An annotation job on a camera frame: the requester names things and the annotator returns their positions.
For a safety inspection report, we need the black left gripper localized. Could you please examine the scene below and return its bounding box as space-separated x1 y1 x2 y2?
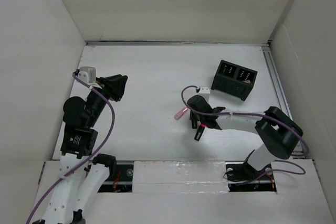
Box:
86 73 127 126

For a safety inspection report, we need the pink highlighter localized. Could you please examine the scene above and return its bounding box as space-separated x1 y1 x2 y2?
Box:
174 107 188 121

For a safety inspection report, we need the red cap black highlighter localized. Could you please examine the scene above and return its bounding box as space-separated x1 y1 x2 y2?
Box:
194 124 206 141

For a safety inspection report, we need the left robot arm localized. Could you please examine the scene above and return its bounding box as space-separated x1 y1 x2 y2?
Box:
37 71 128 223

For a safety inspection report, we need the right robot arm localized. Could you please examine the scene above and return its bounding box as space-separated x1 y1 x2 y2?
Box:
186 95 303 182

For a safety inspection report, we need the black two-compartment organizer box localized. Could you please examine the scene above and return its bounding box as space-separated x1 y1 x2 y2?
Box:
211 60 258 101

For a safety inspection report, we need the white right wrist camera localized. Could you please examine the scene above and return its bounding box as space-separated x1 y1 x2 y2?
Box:
196 86 211 102

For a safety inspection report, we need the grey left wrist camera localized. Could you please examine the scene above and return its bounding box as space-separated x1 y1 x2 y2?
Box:
75 66 96 85

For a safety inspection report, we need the aluminium rail back edge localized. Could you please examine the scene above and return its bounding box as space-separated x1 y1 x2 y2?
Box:
86 40 269 47

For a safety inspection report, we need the aluminium rail edge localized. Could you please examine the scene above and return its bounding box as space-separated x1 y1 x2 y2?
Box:
86 40 269 47
262 45 305 159

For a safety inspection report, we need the aluminium rail right edge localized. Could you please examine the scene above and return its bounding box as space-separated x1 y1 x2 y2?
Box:
262 45 305 159

